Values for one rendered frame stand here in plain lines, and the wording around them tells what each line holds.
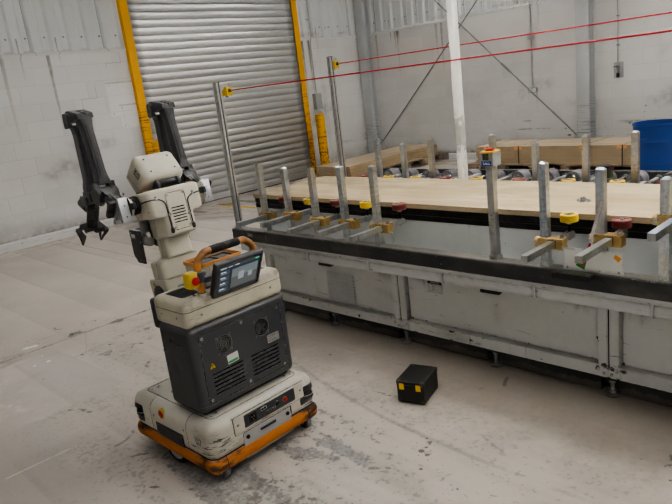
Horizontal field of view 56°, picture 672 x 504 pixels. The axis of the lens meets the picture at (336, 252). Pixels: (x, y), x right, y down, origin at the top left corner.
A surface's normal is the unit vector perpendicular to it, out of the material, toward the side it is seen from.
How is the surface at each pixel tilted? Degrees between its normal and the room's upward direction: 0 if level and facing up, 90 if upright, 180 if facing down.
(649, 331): 90
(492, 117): 90
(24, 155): 90
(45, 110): 90
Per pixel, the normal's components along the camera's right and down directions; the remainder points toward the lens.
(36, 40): 0.70, 0.10
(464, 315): -0.70, 0.26
